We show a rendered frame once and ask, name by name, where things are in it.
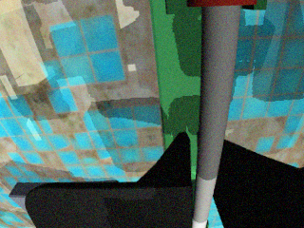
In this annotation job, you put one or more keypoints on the grey tapered pin with red head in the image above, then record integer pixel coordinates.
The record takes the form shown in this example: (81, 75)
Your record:
(219, 38)

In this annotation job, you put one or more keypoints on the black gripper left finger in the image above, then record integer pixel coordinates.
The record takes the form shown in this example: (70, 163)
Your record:
(161, 198)

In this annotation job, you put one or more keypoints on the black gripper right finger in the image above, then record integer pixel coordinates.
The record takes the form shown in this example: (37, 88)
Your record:
(254, 191)

